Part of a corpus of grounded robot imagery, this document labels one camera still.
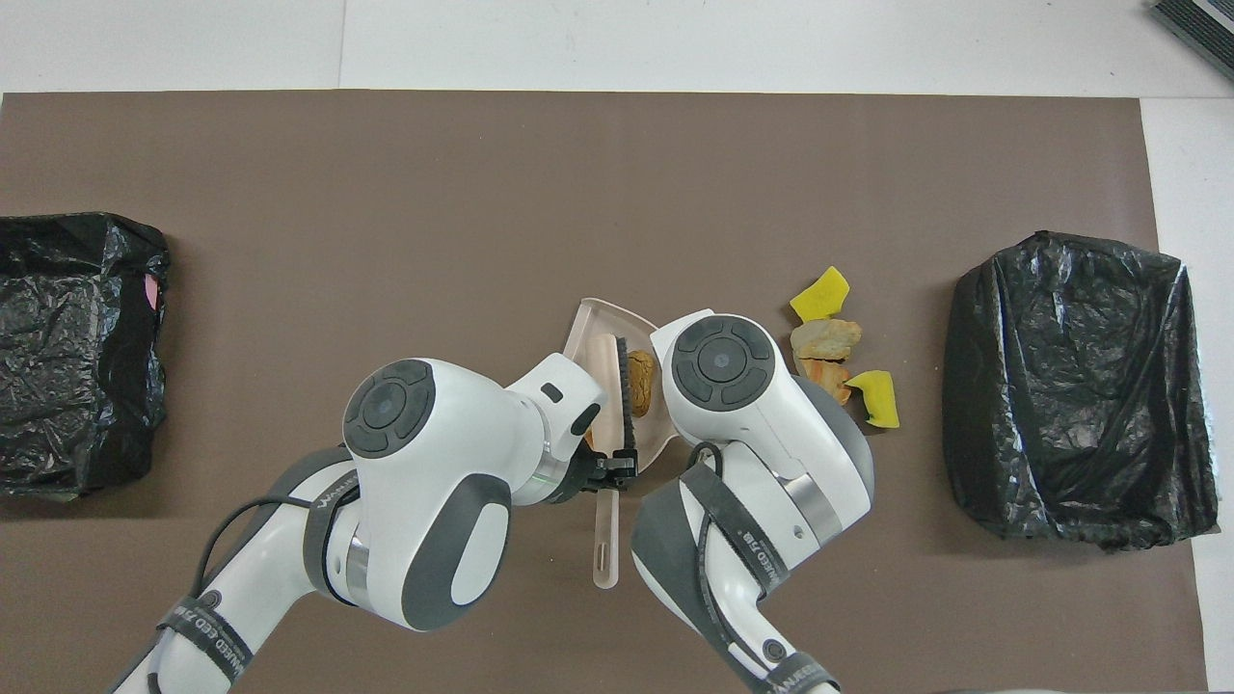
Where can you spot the black bag bin pink spot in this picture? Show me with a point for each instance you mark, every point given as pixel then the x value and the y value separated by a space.
pixel 58 434

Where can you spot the brown bread roll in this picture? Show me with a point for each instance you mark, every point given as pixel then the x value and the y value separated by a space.
pixel 643 381

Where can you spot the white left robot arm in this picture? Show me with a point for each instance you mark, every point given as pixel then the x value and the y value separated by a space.
pixel 453 463

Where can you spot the grey-beige bread chunk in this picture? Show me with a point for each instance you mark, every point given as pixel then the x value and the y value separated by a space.
pixel 824 339

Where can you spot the orange croissant piece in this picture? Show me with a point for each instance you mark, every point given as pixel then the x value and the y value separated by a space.
pixel 821 374

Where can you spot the grey ribbed device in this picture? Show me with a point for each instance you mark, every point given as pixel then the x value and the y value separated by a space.
pixel 1200 21

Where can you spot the black bag lined bin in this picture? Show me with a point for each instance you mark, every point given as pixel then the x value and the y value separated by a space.
pixel 1060 386

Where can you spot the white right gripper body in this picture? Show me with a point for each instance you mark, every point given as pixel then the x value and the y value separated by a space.
pixel 675 326

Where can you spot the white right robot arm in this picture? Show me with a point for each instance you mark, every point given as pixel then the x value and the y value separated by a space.
pixel 762 434

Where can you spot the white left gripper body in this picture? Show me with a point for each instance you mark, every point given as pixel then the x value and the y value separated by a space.
pixel 569 414

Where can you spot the yellow green sponge piece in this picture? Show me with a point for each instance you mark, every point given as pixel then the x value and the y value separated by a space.
pixel 877 400

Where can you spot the beige hand brush black bristles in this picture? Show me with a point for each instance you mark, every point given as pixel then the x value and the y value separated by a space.
pixel 605 386

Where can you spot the beige plastic dustpan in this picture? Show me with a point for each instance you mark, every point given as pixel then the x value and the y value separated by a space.
pixel 603 318

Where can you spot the brown table mat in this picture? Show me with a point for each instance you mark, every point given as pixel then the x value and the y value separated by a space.
pixel 482 193

